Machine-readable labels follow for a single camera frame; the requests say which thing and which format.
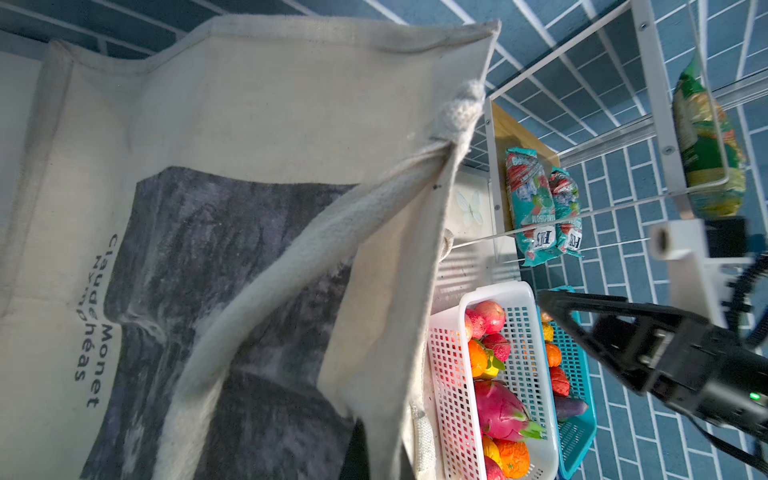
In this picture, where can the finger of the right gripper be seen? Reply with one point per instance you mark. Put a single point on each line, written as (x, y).
(576, 324)

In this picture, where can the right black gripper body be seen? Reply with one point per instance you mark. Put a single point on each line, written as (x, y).
(690, 365)

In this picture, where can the white wire shelf rack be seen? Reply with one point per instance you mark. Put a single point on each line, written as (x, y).
(745, 88)

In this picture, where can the green fox's candy bag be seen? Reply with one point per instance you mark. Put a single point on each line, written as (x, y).
(532, 207)
(566, 197)

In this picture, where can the yellow bell pepper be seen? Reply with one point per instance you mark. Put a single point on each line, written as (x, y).
(548, 332)

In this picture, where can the white plastic fruit basket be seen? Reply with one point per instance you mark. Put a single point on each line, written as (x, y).
(526, 374)

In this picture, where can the pink dragon fruit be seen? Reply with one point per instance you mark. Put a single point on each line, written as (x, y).
(502, 415)

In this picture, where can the green yellow candy bag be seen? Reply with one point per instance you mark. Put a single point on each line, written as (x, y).
(712, 159)

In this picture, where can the red tomato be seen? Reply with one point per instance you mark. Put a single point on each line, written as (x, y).
(559, 381)

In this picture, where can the yellow pear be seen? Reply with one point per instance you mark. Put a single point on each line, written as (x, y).
(490, 449)

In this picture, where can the green Fox's candy bag right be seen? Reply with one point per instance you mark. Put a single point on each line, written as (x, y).
(566, 197)

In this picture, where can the small red apple front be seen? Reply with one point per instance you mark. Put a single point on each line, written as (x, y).
(493, 470)

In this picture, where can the purple eggplant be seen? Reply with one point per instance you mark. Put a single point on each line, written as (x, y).
(569, 407)

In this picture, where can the teal plastic vegetable basket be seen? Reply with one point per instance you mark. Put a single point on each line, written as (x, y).
(576, 434)

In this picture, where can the red apple back right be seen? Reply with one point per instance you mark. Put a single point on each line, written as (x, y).
(493, 314)

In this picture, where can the red apple back middle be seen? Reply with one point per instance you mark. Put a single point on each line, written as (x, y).
(475, 324)

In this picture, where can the orange pumpkin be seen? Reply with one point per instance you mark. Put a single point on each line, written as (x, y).
(554, 355)

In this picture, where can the green Fox's candy bag left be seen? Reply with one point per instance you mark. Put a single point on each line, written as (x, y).
(532, 207)

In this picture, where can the large orange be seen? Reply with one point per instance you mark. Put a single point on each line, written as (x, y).
(514, 458)

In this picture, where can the red apple centre right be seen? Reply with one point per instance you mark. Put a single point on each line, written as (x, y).
(499, 345)

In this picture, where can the beige canvas tote bag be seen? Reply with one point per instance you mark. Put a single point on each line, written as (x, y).
(221, 258)

